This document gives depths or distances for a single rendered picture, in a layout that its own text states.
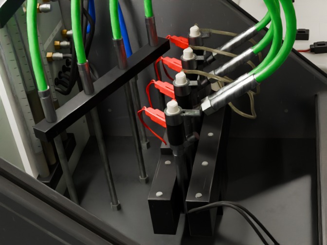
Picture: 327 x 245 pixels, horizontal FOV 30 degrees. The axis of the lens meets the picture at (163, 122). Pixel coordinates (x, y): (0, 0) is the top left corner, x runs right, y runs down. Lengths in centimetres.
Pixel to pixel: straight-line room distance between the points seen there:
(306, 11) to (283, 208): 53
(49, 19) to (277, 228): 57
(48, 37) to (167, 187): 38
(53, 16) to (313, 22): 59
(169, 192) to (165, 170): 6
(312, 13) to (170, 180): 64
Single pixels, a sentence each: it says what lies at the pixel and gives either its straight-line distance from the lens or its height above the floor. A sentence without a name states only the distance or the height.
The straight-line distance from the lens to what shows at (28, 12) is 89.
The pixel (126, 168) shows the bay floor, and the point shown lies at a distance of 129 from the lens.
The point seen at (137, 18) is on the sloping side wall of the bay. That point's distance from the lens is 121.
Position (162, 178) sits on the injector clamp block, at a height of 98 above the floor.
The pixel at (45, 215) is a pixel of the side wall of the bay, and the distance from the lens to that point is 61.
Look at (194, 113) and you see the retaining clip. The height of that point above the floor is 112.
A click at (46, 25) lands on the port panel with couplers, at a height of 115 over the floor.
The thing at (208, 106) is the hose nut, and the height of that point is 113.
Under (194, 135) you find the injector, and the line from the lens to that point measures 94.
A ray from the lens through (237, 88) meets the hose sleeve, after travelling 88.
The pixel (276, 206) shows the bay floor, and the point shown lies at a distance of 117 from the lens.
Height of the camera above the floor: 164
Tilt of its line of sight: 35 degrees down
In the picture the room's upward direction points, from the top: 9 degrees counter-clockwise
